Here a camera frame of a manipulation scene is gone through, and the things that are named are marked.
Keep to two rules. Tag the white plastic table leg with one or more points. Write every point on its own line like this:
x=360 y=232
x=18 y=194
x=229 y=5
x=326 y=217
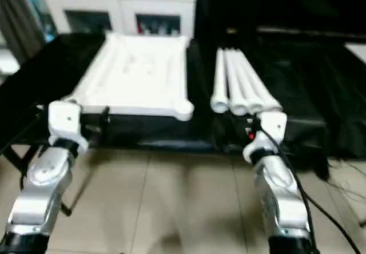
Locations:
x=250 y=93
x=236 y=93
x=266 y=96
x=219 y=93

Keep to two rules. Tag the white plastic table top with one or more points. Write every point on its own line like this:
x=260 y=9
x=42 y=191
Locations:
x=137 y=73

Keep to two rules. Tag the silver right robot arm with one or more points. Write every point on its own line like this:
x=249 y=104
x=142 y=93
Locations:
x=274 y=185

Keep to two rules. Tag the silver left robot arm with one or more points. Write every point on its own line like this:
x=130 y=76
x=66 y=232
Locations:
x=43 y=174

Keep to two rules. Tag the black work mat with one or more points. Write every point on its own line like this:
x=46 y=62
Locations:
x=300 y=93

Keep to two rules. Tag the white glass-door cabinet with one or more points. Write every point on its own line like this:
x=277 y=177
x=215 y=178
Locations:
x=123 y=5

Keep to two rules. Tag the black piano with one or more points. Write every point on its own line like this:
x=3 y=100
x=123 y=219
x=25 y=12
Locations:
x=271 y=8

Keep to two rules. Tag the white flat board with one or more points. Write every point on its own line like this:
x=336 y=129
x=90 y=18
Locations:
x=356 y=52

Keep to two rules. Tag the grey curtain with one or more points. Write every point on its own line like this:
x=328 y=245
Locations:
x=17 y=13

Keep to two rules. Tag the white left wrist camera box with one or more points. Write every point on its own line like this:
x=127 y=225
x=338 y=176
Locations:
x=65 y=122

